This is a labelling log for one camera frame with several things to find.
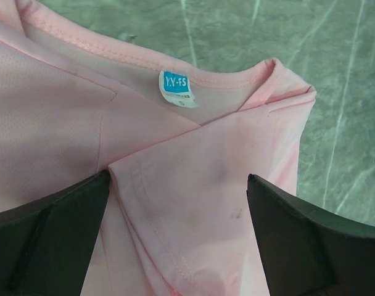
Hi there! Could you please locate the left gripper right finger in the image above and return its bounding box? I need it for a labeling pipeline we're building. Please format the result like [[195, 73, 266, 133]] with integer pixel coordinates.
[[247, 175, 375, 295]]

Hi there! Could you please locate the pink t shirt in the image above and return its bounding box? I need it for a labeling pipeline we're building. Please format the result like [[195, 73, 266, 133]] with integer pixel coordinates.
[[0, 1, 316, 295]]

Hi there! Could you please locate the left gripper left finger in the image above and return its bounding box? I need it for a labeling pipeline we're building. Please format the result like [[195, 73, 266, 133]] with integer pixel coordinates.
[[0, 170, 110, 295]]

